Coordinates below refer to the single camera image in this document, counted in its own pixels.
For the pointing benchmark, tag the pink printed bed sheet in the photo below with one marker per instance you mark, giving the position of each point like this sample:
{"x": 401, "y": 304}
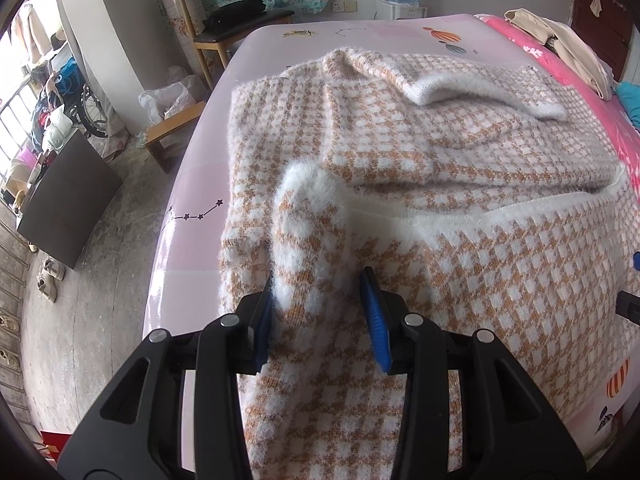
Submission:
{"x": 210, "y": 135}

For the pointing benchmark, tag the black bag on chair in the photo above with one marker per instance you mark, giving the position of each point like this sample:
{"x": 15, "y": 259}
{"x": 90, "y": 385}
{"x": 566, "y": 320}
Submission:
{"x": 235, "y": 10}

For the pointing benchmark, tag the wheelchair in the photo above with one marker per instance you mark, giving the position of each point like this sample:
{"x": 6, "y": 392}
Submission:
{"x": 85, "y": 110}

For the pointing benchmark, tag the red box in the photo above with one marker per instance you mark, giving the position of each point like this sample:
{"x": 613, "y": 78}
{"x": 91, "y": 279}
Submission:
{"x": 55, "y": 445}

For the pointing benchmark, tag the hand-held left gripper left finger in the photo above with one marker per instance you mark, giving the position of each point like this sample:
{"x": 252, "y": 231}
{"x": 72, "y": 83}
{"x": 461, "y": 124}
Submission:
{"x": 262, "y": 330}

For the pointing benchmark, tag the wooden chair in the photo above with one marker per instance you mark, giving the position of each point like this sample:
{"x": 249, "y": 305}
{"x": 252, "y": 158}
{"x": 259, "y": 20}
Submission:
{"x": 210, "y": 57}

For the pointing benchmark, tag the beige hanging garment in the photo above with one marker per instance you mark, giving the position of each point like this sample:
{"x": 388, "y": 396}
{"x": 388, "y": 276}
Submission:
{"x": 32, "y": 30}

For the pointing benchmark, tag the pink floral blanket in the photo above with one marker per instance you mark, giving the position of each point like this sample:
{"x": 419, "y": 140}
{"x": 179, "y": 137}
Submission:
{"x": 530, "y": 45}

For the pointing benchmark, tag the metal railing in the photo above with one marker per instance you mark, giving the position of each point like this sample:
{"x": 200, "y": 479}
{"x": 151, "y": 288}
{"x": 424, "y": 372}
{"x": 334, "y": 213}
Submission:
{"x": 15, "y": 110}

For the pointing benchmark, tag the white wall socket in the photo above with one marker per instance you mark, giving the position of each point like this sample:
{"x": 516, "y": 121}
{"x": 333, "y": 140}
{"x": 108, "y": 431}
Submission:
{"x": 345, "y": 6}

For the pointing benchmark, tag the low wooden stool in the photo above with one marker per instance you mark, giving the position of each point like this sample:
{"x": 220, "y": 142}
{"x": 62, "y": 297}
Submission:
{"x": 170, "y": 132}

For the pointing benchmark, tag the dark cabinet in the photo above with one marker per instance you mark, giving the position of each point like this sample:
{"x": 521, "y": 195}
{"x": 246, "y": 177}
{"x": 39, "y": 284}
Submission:
{"x": 70, "y": 195}

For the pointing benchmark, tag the beige white houndstooth coat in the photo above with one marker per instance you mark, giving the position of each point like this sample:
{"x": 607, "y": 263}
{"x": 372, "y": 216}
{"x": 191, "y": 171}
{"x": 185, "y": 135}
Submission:
{"x": 475, "y": 210}

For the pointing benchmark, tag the brown door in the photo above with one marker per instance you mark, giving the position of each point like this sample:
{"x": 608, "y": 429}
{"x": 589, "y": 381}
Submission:
{"x": 615, "y": 0}

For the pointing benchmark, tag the blue quilt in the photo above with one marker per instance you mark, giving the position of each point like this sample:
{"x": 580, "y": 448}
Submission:
{"x": 631, "y": 105}

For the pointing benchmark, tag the small beige hanging cloth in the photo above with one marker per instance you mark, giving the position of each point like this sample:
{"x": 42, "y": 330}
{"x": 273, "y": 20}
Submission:
{"x": 596, "y": 5}

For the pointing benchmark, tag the beige clothes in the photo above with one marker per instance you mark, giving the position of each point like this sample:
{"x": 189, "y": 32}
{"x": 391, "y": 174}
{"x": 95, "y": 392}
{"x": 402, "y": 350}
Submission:
{"x": 575, "y": 50}

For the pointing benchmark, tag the clear plastic bag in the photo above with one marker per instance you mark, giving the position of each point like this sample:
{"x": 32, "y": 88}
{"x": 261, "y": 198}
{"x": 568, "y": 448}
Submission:
{"x": 167, "y": 97}

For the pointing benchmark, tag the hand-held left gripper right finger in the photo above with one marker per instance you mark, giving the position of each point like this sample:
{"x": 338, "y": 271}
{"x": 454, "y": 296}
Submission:
{"x": 377, "y": 325}

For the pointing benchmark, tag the white water dispenser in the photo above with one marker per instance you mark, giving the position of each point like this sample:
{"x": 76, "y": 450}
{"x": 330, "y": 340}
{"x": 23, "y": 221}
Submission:
{"x": 400, "y": 10}

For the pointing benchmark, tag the beige slipper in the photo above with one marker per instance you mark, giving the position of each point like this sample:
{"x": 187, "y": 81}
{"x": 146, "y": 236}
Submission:
{"x": 52, "y": 270}
{"x": 46, "y": 290}

